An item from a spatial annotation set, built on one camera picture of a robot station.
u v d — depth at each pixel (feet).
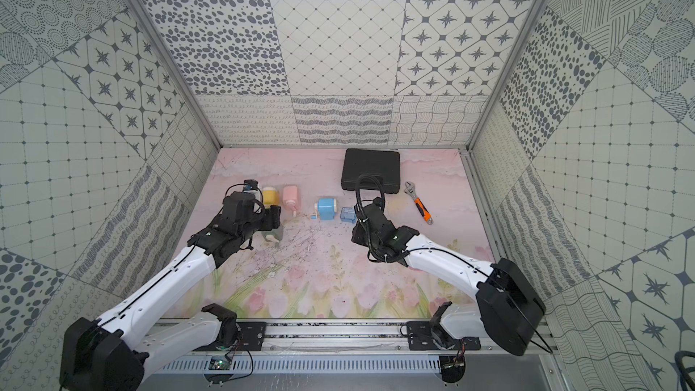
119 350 1.25
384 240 2.07
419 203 3.32
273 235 2.88
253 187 2.36
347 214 3.29
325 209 3.06
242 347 2.38
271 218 2.44
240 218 2.01
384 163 3.68
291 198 3.15
